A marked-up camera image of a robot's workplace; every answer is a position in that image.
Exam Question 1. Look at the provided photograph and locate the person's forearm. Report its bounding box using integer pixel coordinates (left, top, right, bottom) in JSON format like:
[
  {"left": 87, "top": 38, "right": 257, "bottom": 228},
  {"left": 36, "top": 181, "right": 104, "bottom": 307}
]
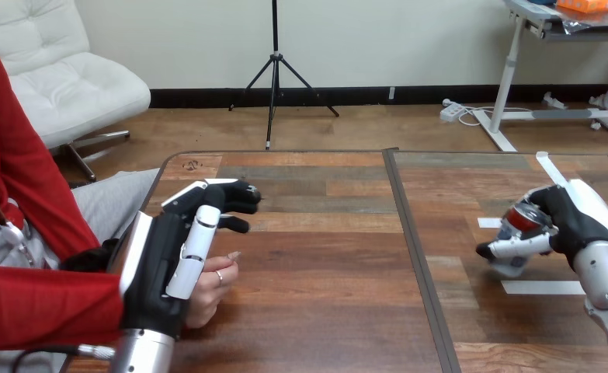
[{"left": 0, "top": 263, "right": 126, "bottom": 352}]

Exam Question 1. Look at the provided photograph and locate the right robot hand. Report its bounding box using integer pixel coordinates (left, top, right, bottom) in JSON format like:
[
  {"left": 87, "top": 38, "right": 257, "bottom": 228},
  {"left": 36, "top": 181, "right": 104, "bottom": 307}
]
[{"left": 475, "top": 178, "right": 608, "bottom": 270}]

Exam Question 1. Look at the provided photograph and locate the white cushioned chair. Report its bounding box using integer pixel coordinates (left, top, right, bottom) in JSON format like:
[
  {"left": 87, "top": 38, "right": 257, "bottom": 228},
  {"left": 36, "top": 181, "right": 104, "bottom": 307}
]
[{"left": 0, "top": 0, "right": 152, "bottom": 183}]

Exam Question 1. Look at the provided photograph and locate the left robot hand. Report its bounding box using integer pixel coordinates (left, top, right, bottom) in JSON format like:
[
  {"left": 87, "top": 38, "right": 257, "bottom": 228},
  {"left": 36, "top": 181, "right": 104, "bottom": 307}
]
[{"left": 109, "top": 178, "right": 262, "bottom": 341}]

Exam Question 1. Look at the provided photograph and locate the person's body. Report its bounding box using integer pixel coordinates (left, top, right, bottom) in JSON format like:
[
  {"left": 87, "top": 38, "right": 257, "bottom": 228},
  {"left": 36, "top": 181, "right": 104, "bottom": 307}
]
[{"left": 0, "top": 10, "right": 162, "bottom": 373}]

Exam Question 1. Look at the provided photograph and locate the red and white drink can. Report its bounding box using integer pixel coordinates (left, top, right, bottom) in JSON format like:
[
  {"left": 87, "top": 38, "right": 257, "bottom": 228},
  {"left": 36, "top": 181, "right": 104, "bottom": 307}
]
[{"left": 490, "top": 201, "right": 560, "bottom": 280}]

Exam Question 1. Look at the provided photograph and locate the orange thing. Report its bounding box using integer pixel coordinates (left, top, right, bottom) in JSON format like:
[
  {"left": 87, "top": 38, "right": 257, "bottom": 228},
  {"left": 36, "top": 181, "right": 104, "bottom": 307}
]
[{"left": 556, "top": 0, "right": 608, "bottom": 15}]

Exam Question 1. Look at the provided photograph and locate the white power strip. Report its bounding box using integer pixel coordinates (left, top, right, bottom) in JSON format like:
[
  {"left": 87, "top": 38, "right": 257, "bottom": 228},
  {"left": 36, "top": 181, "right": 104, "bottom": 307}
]
[{"left": 439, "top": 99, "right": 467, "bottom": 124}]

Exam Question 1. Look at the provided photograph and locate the person's hand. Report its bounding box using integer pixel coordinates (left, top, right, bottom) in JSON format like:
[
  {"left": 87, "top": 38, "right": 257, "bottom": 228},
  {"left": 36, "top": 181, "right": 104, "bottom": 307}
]
[{"left": 183, "top": 250, "right": 242, "bottom": 330}]

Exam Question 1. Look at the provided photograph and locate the foil sheet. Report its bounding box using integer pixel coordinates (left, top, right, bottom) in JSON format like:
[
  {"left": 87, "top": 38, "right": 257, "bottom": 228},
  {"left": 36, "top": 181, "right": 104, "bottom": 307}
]
[{"left": 559, "top": 9, "right": 608, "bottom": 36}]

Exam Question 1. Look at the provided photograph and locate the black cable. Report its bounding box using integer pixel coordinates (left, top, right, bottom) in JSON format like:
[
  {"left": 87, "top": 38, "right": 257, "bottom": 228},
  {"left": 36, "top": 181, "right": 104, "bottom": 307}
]
[{"left": 10, "top": 343, "right": 116, "bottom": 373}]

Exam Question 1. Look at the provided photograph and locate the black tripod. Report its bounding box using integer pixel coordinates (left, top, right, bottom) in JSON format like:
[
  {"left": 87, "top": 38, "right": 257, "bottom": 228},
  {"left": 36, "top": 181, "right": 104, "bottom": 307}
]
[{"left": 228, "top": 0, "right": 341, "bottom": 152}]

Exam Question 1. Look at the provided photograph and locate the white desk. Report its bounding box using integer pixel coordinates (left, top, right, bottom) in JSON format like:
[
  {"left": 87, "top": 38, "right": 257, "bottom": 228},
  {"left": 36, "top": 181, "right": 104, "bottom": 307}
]
[{"left": 471, "top": 0, "right": 608, "bottom": 153}]

